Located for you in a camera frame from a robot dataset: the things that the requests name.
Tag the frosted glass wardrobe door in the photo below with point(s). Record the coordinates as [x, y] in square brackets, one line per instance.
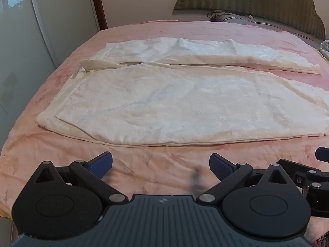
[51, 18]

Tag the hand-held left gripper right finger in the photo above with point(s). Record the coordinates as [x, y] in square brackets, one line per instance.
[221, 167]

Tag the cream white pants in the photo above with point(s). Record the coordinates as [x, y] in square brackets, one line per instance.
[167, 103]

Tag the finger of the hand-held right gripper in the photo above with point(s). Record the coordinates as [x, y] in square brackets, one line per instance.
[322, 153]

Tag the white crumpled cloth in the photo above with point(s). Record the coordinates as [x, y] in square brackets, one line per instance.
[325, 47]

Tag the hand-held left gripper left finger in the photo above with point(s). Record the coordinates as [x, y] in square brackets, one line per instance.
[101, 163]

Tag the brown wooden wardrobe frame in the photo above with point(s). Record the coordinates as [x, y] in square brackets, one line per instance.
[99, 5]

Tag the pink blanket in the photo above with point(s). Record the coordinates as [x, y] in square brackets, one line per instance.
[154, 164]

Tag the grey pillow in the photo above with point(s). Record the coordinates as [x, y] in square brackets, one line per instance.
[257, 22]

